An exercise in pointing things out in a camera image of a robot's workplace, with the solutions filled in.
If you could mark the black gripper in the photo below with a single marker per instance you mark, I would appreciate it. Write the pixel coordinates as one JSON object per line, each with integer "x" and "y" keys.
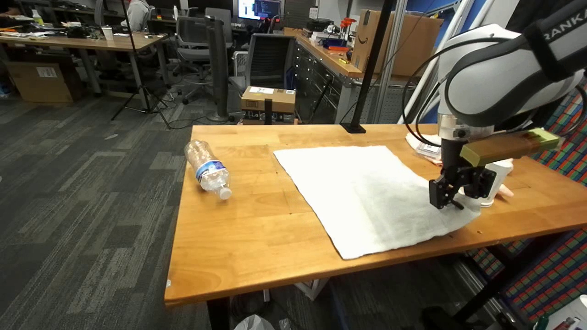
{"x": 456, "y": 173}

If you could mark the white cloth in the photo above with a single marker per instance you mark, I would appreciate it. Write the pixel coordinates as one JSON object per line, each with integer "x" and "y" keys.
{"x": 368, "y": 200}

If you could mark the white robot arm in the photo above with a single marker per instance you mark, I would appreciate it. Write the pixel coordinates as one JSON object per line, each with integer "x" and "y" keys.
{"x": 495, "y": 81}

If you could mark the white paper cup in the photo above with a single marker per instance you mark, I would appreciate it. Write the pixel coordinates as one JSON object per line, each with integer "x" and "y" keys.
{"x": 484, "y": 189}

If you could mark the black vertical pole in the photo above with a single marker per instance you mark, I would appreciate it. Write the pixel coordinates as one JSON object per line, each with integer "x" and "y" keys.
{"x": 355, "y": 123}

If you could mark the grey drawer cabinet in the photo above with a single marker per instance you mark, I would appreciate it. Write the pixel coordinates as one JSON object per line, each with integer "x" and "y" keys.
{"x": 326, "y": 86}

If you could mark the cardboard box on stool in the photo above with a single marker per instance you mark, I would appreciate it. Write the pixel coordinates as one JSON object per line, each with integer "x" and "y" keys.
{"x": 254, "y": 97}

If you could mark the black office chair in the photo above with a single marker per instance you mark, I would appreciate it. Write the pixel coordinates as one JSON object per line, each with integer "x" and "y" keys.
{"x": 269, "y": 63}

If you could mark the clear plastic water bottle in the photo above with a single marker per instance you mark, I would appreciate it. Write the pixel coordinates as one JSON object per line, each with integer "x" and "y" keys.
{"x": 210, "y": 171}

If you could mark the computer monitor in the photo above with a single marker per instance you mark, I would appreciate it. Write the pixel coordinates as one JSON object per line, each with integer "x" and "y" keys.
{"x": 258, "y": 9}

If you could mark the wooden office desk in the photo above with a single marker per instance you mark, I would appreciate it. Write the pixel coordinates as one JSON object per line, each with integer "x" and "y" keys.
{"x": 126, "y": 44}

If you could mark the seated person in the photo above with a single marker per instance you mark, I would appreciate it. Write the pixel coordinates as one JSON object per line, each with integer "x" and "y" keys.
{"x": 139, "y": 13}

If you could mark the cardboard box under desk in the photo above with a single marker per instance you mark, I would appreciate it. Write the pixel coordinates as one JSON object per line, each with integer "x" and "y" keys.
{"x": 42, "y": 83}

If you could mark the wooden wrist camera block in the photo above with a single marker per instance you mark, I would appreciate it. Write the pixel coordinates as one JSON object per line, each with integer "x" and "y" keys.
{"x": 509, "y": 145}

